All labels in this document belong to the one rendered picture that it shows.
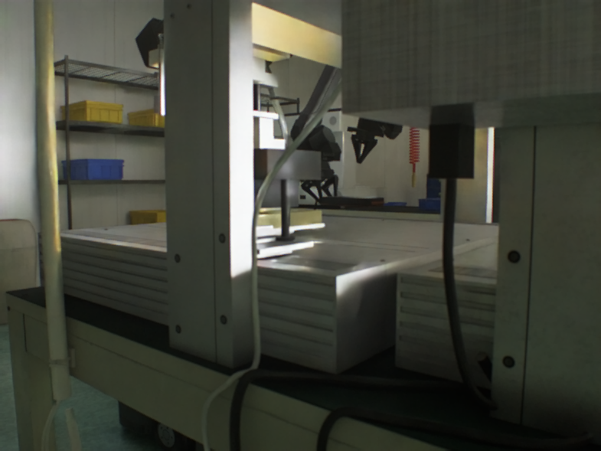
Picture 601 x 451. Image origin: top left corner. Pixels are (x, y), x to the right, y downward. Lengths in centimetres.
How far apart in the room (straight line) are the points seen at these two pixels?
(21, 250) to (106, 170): 81
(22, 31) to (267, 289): 391
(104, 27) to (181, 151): 410
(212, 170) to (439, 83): 30
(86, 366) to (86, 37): 392
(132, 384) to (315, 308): 29
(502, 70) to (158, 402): 52
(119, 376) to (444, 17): 58
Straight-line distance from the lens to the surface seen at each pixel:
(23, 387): 103
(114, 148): 453
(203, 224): 55
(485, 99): 28
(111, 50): 464
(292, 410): 49
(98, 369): 76
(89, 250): 83
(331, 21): 67
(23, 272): 382
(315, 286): 49
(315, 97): 167
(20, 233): 378
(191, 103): 57
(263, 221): 76
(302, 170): 62
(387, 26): 32
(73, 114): 407
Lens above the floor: 94
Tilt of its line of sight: 5 degrees down
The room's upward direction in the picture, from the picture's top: straight up
